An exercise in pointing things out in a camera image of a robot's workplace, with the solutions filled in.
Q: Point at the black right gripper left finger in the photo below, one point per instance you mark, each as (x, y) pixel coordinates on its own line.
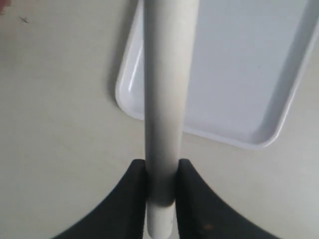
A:
(121, 215)

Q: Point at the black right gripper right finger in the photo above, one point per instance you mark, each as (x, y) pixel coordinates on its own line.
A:
(201, 214)

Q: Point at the white drumstick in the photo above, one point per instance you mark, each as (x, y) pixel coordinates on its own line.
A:
(169, 33)

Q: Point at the white plastic tray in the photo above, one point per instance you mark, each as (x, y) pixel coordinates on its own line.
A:
(249, 57)

